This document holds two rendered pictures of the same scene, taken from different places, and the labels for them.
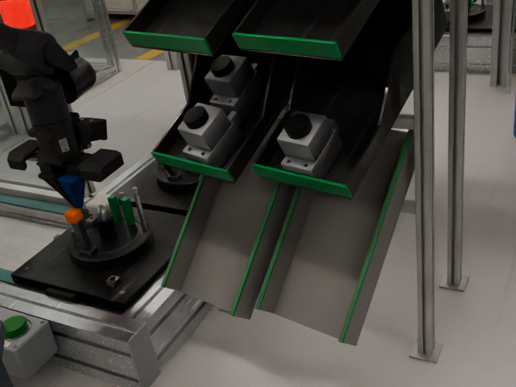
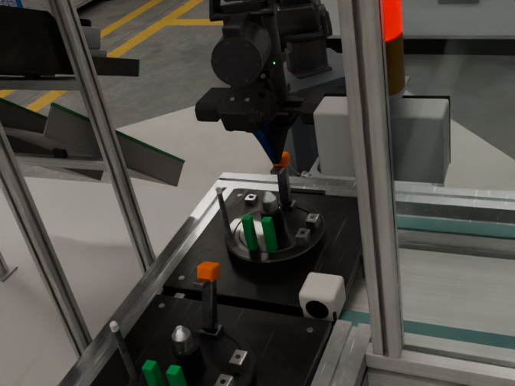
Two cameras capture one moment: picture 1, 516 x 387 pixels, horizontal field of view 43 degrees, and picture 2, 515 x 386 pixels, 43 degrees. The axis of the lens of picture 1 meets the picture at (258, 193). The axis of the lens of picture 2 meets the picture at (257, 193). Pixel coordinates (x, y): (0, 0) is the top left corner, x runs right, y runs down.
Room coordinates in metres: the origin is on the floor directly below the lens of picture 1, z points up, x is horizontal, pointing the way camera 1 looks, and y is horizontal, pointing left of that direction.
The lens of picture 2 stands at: (1.69, 0.20, 1.51)
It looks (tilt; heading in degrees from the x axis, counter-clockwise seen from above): 32 degrees down; 176
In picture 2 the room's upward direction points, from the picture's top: 11 degrees counter-clockwise
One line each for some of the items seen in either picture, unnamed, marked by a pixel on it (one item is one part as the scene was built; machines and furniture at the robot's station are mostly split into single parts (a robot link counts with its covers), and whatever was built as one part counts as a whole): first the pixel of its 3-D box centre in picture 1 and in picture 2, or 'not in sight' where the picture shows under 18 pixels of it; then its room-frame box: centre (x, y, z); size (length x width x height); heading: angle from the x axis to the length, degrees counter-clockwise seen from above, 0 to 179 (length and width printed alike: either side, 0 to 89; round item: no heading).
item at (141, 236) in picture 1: (110, 240); (275, 234); (0.96, 0.26, 0.98); 0.14 x 0.14 x 0.02
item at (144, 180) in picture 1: (187, 156); (187, 354); (1.17, 0.12, 1.01); 0.24 x 0.24 x 0.13; 58
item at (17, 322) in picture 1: (14, 329); not in sight; (0.78, 0.38, 0.96); 0.04 x 0.04 x 0.02
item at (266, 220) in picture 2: (115, 209); (269, 234); (1.00, 0.25, 1.01); 0.01 x 0.01 x 0.05; 58
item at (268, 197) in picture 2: (101, 212); (269, 200); (0.96, 0.26, 1.04); 0.02 x 0.02 x 0.03
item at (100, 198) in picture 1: (104, 208); (322, 297); (1.09, 0.29, 0.97); 0.05 x 0.05 x 0.04; 58
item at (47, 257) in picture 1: (113, 249); (277, 246); (0.96, 0.26, 0.96); 0.24 x 0.24 x 0.02; 58
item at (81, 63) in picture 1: (52, 69); (245, 18); (0.96, 0.27, 1.29); 0.12 x 0.08 x 0.11; 159
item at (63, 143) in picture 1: (58, 142); (263, 84); (0.92, 0.28, 1.19); 0.19 x 0.06 x 0.08; 58
